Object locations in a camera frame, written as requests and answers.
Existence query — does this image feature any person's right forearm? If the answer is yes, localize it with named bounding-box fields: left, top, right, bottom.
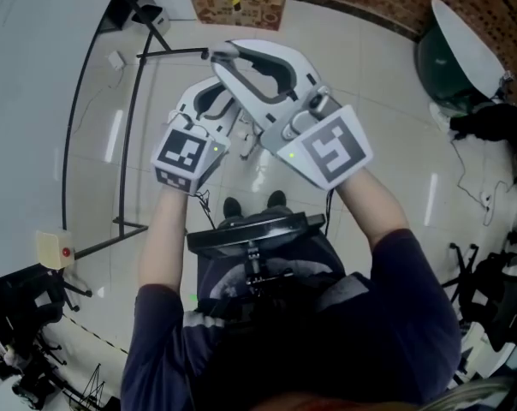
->
left=331, top=167, right=413, bottom=250

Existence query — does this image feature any person's dark shirt torso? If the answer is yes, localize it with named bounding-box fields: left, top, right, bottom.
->
left=120, top=229, right=463, bottom=411

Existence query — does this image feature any person's right black shoe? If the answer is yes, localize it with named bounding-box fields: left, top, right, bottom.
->
left=266, top=189, right=288, bottom=209

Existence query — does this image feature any person's left forearm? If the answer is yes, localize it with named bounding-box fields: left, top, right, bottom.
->
left=137, top=184, right=189, bottom=294

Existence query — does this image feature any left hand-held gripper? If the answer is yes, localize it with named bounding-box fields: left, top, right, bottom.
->
left=149, top=77, right=242, bottom=196

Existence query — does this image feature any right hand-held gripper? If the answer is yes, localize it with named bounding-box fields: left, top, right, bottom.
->
left=209, top=38, right=375, bottom=192

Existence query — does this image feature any person's black shoe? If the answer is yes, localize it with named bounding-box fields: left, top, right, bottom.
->
left=222, top=196, right=244, bottom=218
left=266, top=189, right=288, bottom=209

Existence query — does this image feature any dark green round bin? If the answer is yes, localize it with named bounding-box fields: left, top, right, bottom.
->
left=415, top=21, right=489, bottom=102

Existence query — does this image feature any grey table with black frame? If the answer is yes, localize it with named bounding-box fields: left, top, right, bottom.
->
left=0, top=0, right=211, bottom=284

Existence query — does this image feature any person's left black shoe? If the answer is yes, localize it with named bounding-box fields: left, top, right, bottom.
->
left=222, top=196, right=244, bottom=218

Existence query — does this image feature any white round table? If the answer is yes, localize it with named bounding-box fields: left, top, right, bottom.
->
left=431, top=0, right=517, bottom=100

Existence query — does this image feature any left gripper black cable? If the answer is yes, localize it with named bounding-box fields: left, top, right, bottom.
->
left=194, top=189, right=219, bottom=230

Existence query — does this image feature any black chest mount bracket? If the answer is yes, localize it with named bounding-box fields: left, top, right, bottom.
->
left=223, top=241, right=298, bottom=299

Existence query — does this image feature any black chest-mounted device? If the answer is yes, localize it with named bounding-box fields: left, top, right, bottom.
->
left=186, top=211, right=327, bottom=259

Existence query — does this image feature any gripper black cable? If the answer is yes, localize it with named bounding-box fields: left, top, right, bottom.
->
left=324, top=188, right=336, bottom=235
left=194, top=189, right=219, bottom=230

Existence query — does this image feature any white floor appliance dark opening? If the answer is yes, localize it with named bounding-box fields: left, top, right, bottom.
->
left=131, top=4, right=172, bottom=34

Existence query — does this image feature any black office chair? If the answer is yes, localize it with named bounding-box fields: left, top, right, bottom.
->
left=0, top=267, right=93, bottom=402
left=442, top=216, right=517, bottom=353

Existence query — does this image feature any beige box with red button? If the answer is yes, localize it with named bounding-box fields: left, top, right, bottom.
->
left=35, top=228, right=76, bottom=271

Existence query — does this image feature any white broom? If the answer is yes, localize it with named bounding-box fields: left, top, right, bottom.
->
left=209, top=42, right=262, bottom=162

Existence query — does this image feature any striped floor tape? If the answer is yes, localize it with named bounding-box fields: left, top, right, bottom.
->
left=63, top=314, right=130, bottom=354

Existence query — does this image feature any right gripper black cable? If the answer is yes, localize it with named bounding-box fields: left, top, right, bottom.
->
left=324, top=188, right=336, bottom=235

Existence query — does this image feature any brown printed cardboard box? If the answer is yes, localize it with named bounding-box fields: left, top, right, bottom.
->
left=193, top=0, right=288, bottom=33

